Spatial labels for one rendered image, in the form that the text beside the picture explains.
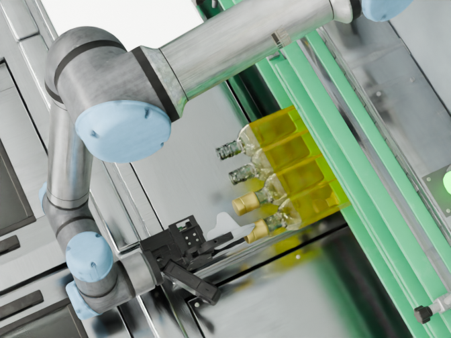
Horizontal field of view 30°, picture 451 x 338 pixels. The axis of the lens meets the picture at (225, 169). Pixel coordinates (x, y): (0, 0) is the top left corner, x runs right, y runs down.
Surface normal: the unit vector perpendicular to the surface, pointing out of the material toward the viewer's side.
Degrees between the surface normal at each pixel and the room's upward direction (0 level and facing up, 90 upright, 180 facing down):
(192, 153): 90
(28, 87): 90
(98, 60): 93
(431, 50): 0
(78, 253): 90
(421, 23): 0
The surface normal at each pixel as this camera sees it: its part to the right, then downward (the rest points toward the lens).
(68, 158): 0.04, 0.76
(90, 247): -0.04, -0.57
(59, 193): -0.29, 0.68
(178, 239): 0.07, -0.38
